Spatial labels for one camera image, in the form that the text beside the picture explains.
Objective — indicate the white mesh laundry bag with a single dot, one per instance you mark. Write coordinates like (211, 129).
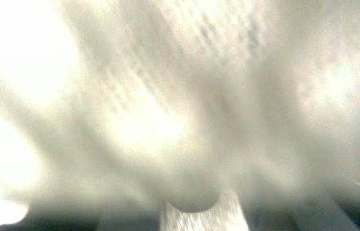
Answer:
(181, 106)

